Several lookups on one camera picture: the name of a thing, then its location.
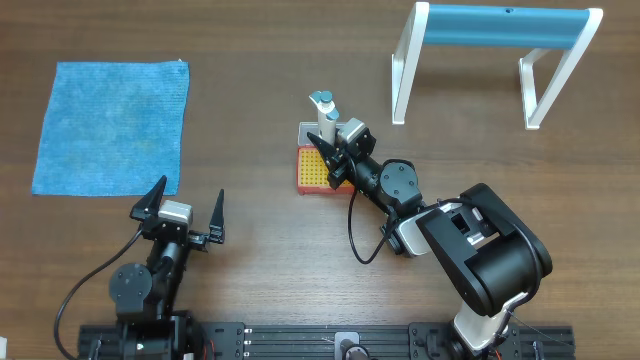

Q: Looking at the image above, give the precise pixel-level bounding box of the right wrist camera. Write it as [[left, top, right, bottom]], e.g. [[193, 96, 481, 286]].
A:
[[337, 117, 377, 159]]

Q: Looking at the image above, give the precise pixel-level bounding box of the red and yellow tip box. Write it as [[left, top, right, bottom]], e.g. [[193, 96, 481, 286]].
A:
[[296, 121, 361, 197]]

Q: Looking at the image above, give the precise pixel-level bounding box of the white pipette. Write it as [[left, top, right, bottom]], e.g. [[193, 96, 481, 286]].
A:
[[308, 90, 341, 145]]

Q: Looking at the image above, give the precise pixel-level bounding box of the mounting rail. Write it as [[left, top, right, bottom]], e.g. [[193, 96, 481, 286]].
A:
[[77, 322, 576, 360]]

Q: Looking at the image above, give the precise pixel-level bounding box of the blue cloth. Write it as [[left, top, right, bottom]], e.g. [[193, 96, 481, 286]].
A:
[[31, 60, 191, 198]]

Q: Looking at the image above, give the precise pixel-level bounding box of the white and blue stand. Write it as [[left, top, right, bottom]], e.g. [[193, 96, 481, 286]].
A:
[[391, 1, 605, 131]]

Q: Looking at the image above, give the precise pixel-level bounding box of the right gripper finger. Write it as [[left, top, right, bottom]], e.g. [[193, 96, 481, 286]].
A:
[[306, 132, 347, 174]]

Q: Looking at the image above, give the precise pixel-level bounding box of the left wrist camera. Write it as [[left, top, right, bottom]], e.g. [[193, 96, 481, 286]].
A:
[[157, 199, 194, 227]]

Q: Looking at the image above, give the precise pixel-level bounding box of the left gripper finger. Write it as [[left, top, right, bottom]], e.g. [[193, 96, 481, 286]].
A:
[[208, 188, 227, 246], [129, 174, 169, 222]]

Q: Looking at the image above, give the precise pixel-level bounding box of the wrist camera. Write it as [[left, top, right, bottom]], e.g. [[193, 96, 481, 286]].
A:
[[337, 117, 377, 159], [157, 199, 194, 227]]

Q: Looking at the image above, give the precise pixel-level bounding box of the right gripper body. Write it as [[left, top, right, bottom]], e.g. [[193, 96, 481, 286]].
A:
[[327, 155, 361, 190]]

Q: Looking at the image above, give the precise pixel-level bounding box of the black cable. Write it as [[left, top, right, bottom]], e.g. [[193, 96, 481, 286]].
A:
[[53, 225, 146, 360], [347, 187, 401, 265]]

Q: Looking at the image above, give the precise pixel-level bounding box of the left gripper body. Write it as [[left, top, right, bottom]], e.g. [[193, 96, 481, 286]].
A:
[[141, 218, 210, 253]]

